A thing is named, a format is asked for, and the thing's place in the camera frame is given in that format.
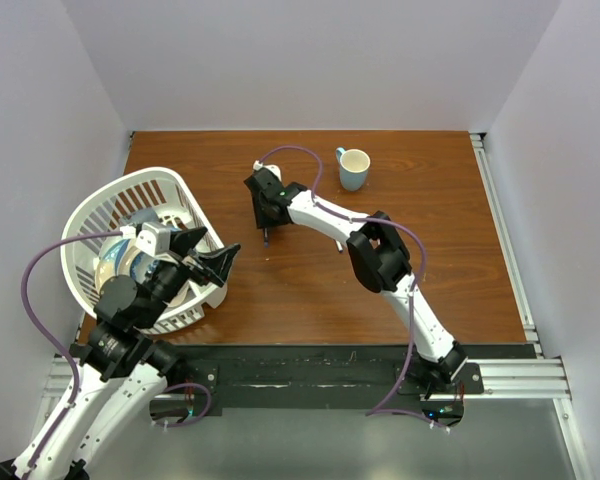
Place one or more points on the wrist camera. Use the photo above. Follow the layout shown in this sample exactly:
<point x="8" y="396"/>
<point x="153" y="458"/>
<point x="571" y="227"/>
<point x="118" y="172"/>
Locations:
<point x="274" y="169"/>
<point x="152" y="238"/>

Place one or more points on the light blue mug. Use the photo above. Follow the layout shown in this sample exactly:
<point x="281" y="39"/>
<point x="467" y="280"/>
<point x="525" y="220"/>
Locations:
<point x="354" y="165"/>

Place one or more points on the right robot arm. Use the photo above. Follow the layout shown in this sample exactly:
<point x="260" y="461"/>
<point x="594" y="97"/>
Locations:
<point x="380" y="261"/>

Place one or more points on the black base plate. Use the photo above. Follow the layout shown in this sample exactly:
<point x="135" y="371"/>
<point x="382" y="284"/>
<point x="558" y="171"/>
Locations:
<point x="304" y="376"/>

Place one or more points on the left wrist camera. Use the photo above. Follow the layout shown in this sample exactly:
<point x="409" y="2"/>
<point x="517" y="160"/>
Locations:
<point x="152" y="238"/>

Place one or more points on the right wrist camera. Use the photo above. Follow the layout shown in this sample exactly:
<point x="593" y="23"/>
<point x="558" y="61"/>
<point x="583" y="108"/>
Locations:
<point x="274" y="169"/>

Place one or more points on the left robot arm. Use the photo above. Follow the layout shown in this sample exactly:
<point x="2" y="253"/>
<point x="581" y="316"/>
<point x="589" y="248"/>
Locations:
<point x="93" y="411"/>

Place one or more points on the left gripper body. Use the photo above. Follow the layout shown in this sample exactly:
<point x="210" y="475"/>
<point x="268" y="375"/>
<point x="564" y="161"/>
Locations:
<point x="188" y="269"/>

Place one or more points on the grey object in basket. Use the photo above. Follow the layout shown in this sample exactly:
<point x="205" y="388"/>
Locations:
<point x="139" y="217"/>

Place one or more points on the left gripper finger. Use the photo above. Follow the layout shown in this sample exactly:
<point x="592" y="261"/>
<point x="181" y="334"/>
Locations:
<point x="214" y="267"/>
<point x="187" y="242"/>

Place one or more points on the white laundry basket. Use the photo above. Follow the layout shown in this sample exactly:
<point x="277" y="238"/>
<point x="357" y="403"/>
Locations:
<point x="155" y="189"/>

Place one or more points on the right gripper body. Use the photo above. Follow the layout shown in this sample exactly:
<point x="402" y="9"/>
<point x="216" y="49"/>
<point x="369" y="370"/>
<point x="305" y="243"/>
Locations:
<point x="263" y="218"/>

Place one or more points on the stacked plates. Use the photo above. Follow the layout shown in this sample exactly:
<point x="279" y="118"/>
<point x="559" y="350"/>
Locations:
<point x="122" y="257"/>

